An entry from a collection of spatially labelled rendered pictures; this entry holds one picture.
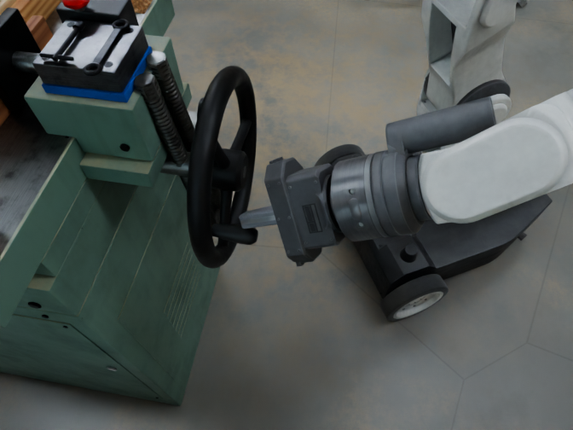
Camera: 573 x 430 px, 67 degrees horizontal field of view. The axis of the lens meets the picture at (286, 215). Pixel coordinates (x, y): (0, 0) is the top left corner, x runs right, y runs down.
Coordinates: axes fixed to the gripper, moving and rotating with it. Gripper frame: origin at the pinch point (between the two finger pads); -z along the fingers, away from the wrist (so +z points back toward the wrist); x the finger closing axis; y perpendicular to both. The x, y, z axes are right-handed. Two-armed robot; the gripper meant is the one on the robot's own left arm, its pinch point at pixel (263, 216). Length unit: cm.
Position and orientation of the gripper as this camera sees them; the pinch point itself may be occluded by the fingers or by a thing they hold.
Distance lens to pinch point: 51.8
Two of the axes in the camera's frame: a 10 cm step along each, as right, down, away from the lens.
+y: -4.4, 3.0, -8.5
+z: 8.5, -1.5, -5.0
